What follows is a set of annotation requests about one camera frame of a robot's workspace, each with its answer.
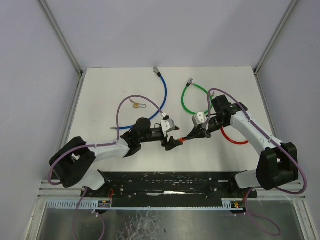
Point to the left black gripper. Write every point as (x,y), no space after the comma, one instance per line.
(165,143)

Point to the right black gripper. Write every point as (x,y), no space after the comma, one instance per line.
(204,130)

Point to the orange black padlock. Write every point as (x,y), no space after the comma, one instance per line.
(182,140)

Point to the red cable lock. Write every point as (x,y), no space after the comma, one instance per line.
(232,140)

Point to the brass padlock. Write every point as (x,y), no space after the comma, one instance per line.
(139,105)

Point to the green cable lock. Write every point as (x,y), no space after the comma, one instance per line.
(191,97)

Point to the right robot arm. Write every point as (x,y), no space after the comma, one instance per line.
(277,160)

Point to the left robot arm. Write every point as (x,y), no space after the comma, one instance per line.
(72,164)

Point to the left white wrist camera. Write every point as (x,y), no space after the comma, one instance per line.
(167,124)

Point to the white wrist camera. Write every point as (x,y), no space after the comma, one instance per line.
(200,120)
(167,124)

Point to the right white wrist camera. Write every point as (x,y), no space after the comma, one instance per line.
(200,120)

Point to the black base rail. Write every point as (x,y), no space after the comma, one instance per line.
(210,185)

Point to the right aluminium frame post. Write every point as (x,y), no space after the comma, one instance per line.
(276,34)

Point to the aluminium frame post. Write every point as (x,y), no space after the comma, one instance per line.
(276,34)
(60,36)

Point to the white slotted cable duct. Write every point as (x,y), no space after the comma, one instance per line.
(147,203)

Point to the left aluminium frame post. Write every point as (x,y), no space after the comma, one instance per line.
(60,36)

